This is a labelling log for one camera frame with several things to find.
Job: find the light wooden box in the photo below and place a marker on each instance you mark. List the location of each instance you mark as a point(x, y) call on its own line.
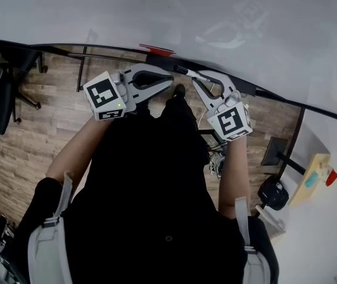
point(310, 166)

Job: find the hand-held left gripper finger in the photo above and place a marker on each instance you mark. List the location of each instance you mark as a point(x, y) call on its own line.
point(146, 67)
point(150, 93)

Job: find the black bag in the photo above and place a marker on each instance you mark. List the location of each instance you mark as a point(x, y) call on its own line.
point(273, 194)

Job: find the person's black clothing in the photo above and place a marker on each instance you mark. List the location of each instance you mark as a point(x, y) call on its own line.
point(150, 188)

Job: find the blue plastic object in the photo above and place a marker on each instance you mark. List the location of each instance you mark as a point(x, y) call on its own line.
point(311, 180)

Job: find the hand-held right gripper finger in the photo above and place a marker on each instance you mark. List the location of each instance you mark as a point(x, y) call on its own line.
point(205, 96)
point(223, 79)

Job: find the person's black shoe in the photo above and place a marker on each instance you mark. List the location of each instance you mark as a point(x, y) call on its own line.
point(180, 90)

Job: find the white whiteboard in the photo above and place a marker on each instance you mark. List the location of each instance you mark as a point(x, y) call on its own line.
point(156, 10)

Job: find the red whiteboard eraser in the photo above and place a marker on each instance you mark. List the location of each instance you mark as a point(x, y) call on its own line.
point(157, 50)

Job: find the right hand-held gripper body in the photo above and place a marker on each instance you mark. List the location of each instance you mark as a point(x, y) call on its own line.
point(230, 123)

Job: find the person's left forearm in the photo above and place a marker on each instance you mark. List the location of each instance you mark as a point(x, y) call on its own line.
point(73, 149)

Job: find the person's right forearm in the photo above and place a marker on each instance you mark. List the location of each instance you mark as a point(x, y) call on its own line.
point(234, 170)

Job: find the black-capped whiteboard marker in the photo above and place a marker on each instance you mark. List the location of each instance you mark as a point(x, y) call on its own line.
point(180, 69)

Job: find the red plastic object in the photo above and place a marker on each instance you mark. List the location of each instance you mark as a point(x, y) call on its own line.
point(332, 177)

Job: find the black square panel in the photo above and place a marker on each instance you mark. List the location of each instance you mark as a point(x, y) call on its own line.
point(273, 152)

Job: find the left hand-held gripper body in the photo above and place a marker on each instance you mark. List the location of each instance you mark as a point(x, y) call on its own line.
point(104, 95)

